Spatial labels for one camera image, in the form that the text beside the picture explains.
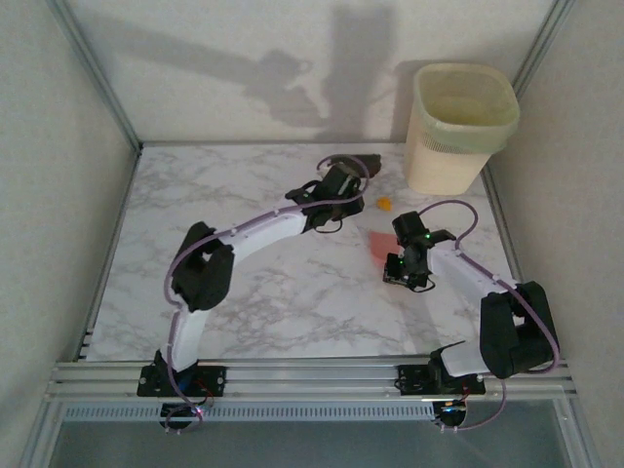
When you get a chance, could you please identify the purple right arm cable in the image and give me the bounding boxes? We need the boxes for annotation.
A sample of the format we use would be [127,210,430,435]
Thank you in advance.
[417,199,561,435]

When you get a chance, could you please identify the beige plastic waste bin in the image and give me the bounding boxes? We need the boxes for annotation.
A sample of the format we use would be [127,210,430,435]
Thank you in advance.
[404,61,522,197]

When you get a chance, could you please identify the pink plastic dustpan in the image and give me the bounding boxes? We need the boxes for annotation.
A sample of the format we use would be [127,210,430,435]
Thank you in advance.
[367,230,402,268]

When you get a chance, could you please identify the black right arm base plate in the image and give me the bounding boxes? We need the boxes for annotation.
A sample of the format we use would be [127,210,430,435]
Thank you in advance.
[397,363,488,397]

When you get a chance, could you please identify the aluminium frame corner post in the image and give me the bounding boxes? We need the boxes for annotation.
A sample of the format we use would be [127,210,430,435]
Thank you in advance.
[510,0,579,101]
[46,0,143,152]

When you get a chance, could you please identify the aluminium mounting rail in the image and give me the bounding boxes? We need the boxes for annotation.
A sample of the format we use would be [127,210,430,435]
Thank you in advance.
[42,358,579,405]

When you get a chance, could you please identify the black hand brush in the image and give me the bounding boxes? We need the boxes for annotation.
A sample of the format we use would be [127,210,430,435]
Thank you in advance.
[348,153,383,177]

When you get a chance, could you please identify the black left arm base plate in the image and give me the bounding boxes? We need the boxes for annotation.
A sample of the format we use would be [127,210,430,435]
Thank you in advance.
[136,364,228,399]

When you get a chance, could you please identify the aluminium frame side rail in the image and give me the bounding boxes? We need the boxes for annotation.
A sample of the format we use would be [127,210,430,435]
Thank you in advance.
[480,160,602,468]
[19,145,143,468]

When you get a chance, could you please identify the grey slotted cable duct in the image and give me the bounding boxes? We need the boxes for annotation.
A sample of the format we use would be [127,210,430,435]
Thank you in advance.
[60,403,439,423]

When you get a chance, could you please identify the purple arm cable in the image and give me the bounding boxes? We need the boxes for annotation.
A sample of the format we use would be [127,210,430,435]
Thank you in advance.
[417,199,561,435]
[163,154,371,435]

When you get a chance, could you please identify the black controller board with LED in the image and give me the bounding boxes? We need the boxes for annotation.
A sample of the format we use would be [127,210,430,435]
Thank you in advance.
[432,399,470,434]
[159,400,216,436]

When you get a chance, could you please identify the pale green bin liner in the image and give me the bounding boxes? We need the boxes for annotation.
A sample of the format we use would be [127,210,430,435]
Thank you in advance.
[412,61,522,155]

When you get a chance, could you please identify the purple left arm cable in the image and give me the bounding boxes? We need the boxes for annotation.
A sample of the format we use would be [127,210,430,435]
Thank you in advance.
[163,154,371,435]

